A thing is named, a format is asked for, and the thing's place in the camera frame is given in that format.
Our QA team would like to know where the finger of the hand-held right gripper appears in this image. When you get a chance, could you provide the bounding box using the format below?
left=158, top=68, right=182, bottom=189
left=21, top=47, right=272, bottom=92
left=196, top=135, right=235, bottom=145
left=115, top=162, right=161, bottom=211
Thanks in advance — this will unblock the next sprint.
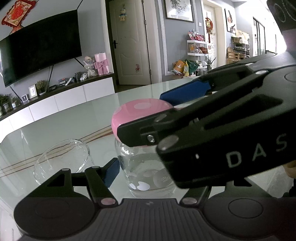
left=159, top=56, right=274, bottom=106
left=117, top=74, right=287, bottom=148

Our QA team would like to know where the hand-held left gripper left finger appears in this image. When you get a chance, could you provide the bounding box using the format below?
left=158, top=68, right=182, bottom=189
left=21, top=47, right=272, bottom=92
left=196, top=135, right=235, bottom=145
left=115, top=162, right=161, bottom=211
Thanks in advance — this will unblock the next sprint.
left=40, top=158, right=120, bottom=207

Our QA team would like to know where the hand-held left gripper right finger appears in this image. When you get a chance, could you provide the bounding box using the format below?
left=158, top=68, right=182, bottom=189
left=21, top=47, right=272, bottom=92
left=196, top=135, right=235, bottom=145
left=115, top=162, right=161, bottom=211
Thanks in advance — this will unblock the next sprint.
left=179, top=177, right=279, bottom=207

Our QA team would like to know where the pink bottle cap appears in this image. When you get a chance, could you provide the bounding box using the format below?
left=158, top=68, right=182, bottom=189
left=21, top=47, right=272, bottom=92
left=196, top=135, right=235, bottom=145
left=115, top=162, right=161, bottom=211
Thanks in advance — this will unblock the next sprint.
left=111, top=98, right=176, bottom=148

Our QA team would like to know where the clear glass bottle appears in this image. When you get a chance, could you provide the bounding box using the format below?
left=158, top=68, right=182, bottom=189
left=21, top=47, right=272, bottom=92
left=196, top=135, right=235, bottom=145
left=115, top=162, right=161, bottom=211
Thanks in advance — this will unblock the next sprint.
left=114, top=137, right=179, bottom=199

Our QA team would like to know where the clear glass cup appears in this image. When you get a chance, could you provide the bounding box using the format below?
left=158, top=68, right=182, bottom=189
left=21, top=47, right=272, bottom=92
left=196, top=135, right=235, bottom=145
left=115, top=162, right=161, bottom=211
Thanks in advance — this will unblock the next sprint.
left=33, top=138, right=91, bottom=186

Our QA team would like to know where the person's right hand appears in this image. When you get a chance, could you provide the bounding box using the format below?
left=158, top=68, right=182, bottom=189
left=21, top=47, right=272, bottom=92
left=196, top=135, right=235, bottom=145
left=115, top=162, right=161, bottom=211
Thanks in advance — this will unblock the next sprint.
left=285, top=160, right=296, bottom=179

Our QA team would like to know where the pile of snack bags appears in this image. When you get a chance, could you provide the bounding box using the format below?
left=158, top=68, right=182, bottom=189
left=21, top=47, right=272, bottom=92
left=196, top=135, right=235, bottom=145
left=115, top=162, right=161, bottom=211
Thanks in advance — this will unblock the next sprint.
left=171, top=59, right=202, bottom=77

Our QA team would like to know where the spiky potted plant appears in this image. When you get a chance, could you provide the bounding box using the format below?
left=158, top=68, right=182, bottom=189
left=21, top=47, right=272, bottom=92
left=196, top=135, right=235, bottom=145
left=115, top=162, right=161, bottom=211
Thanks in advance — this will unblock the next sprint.
left=204, top=55, right=217, bottom=71

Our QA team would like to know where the white snack shelf rack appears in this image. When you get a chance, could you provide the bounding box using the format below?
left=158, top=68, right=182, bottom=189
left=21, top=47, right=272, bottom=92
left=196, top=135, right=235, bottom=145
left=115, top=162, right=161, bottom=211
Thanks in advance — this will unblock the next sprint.
left=186, top=31, right=214, bottom=70

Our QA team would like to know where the wooden chair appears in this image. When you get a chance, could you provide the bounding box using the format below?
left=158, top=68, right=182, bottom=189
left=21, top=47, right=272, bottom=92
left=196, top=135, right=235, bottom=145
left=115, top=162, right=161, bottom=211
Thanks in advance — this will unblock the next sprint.
left=226, top=46, right=244, bottom=66

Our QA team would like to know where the white door with glass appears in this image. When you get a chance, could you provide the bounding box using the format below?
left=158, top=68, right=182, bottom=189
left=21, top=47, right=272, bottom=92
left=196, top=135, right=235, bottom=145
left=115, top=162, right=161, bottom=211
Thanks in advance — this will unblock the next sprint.
left=203, top=0, right=226, bottom=69

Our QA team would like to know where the red hanging ornament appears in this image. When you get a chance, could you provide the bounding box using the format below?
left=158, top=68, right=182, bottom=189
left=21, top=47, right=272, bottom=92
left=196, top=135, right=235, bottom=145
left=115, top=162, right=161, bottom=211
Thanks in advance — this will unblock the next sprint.
left=204, top=17, right=213, bottom=42

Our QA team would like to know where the white panel door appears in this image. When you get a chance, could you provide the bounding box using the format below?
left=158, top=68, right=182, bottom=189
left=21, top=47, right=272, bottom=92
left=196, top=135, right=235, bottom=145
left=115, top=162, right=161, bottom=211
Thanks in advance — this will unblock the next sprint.
left=108, top=0, right=151, bottom=85

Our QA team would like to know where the pink gift box with bow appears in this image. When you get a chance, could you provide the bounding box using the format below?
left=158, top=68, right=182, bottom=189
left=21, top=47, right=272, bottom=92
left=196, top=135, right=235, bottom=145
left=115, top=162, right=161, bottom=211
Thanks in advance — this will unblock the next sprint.
left=93, top=52, right=110, bottom=75

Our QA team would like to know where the framed ink painting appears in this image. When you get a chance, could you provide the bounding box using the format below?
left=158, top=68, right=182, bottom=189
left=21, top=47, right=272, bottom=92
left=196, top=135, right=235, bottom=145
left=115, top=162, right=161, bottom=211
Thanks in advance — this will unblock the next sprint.
left=163, top=0, right=194, bottom=23

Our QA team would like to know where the doll bouquet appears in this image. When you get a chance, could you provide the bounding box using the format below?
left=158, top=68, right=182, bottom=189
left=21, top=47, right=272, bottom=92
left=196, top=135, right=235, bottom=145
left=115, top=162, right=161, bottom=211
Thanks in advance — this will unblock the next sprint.
left=83, top=55, right=97, bottom=77

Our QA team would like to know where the white television cabinet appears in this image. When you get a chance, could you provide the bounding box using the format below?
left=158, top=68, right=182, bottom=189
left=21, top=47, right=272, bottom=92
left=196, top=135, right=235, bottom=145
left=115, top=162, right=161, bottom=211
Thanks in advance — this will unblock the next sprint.
left=0, top=74, right=115, bottom=144

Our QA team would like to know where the hanging plush toy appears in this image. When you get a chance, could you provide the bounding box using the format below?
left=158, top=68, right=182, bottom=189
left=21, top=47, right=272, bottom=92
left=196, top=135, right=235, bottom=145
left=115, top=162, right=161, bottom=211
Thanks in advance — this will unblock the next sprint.
left=118, top=4, right=128, bottom=22

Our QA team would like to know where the green plant in dark pot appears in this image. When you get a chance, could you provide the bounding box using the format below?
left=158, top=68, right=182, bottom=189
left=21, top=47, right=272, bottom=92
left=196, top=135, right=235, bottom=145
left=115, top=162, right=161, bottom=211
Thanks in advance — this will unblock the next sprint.
left=34, top=80, right=47, bottom=95

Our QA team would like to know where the small green potted plant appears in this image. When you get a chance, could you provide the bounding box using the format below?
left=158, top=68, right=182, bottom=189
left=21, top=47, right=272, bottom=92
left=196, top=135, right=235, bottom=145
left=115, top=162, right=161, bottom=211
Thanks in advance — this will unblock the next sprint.
left=10, top=96, right=21, bottom=109

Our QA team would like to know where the black flat television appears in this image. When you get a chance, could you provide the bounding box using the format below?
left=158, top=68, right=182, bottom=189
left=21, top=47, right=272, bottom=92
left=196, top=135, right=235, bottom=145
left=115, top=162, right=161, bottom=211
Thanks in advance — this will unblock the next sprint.
left=0, top=9, right=83, bottom=88

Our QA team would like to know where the framed wall picture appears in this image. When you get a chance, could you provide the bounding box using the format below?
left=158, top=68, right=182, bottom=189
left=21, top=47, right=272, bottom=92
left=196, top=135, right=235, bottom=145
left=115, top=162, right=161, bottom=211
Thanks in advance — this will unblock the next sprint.
left=224, top=9, right=236, bottom=33

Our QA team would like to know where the white photo frame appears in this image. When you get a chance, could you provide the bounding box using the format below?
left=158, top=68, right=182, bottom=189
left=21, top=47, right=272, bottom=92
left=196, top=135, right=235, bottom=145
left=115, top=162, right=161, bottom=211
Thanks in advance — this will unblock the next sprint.
left=28, top=84, right=38, bottom=100

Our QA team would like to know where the red wall decoration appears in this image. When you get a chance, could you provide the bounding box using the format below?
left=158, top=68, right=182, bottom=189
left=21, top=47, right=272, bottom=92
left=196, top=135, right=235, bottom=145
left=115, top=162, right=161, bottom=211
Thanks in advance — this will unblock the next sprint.
left=1, top=0, right=36, bottom=32

